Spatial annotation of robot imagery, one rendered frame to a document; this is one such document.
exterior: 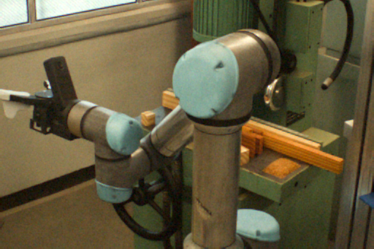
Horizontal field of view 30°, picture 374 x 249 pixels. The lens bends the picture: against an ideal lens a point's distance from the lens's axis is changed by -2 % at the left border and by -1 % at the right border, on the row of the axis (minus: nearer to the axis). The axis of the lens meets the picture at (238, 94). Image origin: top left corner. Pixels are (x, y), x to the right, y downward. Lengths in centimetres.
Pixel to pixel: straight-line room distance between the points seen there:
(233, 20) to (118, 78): 169
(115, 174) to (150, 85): 232
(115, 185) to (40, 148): 204
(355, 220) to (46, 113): 68
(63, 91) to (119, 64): 207
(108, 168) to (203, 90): 36
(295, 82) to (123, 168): 86
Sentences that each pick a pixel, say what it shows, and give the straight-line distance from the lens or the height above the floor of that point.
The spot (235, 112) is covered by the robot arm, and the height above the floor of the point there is 136.
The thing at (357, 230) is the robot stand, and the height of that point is 109.
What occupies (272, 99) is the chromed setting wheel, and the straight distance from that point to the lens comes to 212.
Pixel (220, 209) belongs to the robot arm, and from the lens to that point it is 126.
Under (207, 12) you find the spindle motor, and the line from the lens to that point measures 197.
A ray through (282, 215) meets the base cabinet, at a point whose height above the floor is 64.
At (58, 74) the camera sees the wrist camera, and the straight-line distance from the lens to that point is 150.
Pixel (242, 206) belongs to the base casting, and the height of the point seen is 78.
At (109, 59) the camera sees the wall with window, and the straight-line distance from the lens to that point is 351.
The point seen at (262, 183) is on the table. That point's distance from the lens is 192.
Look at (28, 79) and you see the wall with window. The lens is 329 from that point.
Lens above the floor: 182
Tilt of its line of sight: 22 degrees down
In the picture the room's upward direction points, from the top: 3 degrees clockwise
